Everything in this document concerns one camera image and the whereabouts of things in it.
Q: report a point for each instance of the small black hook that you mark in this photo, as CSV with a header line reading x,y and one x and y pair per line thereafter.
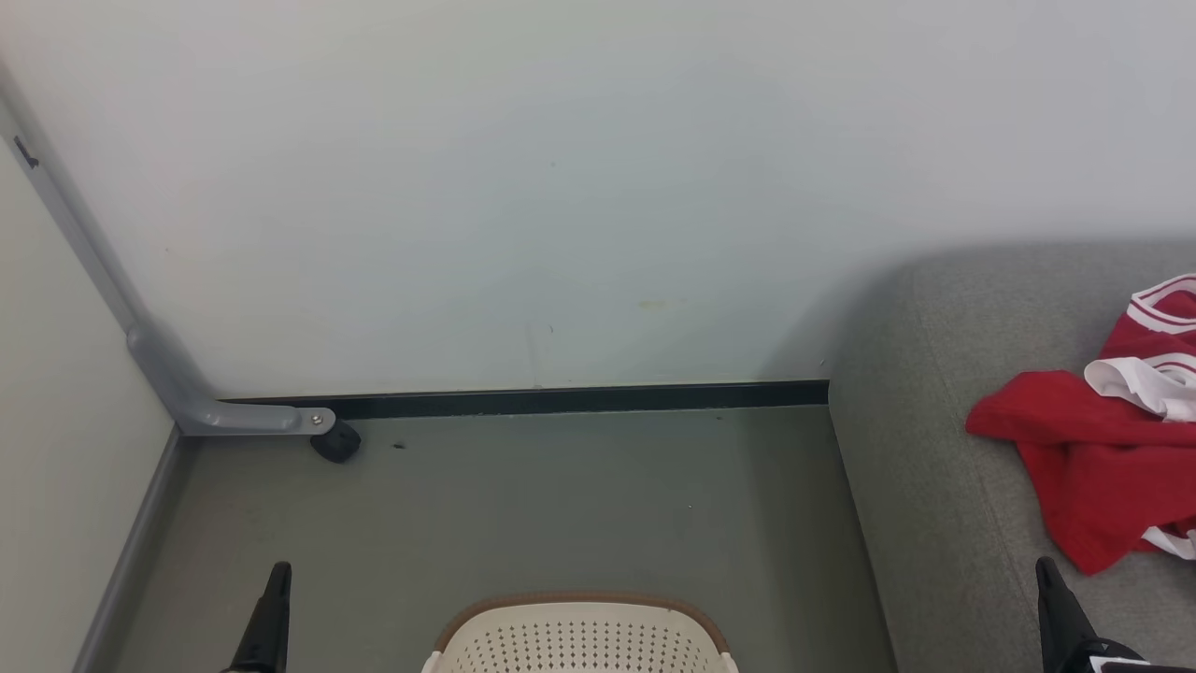
x,y
25,152

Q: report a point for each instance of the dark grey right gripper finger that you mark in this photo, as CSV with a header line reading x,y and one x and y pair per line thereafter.
x,y
1060,617

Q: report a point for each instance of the dark caster wheel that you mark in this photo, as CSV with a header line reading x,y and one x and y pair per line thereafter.
x,y
336,442

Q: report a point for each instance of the red and white jersey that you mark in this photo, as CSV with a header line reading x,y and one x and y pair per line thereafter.
x,y
1084,458

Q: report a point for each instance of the grey floor skirting strip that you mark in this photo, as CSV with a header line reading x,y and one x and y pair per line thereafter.
x,y
126,561

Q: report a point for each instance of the cream perforated laundry basket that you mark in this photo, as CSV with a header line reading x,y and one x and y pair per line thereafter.
x,y
579,640

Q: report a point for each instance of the grey fabric sofa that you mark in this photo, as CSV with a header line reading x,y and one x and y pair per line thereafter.
x,y
934,486

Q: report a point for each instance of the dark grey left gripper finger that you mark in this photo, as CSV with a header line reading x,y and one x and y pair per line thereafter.
x,y
269,626

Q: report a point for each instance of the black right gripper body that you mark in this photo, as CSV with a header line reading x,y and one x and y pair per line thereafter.
x,y
1121,662

